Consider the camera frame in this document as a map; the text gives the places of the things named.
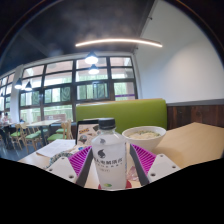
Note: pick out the green booth sofa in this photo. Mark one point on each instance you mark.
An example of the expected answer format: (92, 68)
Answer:
(133, 111)

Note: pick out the light wooden dining table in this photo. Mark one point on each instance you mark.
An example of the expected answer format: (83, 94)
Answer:
(43, 122)

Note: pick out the white paper sheet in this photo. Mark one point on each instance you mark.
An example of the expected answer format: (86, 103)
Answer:
(56, 146)

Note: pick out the person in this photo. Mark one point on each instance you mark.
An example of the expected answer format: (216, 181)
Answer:
(2, 120)
(6, 118)

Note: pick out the black tablet with stickers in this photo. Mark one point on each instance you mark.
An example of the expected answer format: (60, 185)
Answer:
(85, 132)

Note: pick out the clear plastic wrapper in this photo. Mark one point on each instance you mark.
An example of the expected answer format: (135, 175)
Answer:
(133, 174)

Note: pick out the white drink bottle black cap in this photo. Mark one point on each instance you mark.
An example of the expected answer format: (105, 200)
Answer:
(108, 156)

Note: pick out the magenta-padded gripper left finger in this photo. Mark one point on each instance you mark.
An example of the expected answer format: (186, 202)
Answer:
(61, 168)

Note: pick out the white ceramic bowl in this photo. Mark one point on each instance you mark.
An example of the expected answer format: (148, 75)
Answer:
(144, 136)

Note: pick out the dark-framed window wall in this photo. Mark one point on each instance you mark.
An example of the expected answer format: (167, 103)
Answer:
(60, 90)

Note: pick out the wooden chairs with green seats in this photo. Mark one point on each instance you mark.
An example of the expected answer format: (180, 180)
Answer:
(31, 135)

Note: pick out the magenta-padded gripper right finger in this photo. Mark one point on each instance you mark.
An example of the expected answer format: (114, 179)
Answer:
(163, 166)

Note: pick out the pendant ceiling lamps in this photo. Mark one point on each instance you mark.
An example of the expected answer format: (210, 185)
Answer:
(91, 59)

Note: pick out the curved linear ceiling light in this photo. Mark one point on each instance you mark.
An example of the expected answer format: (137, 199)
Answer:
(116, 41)

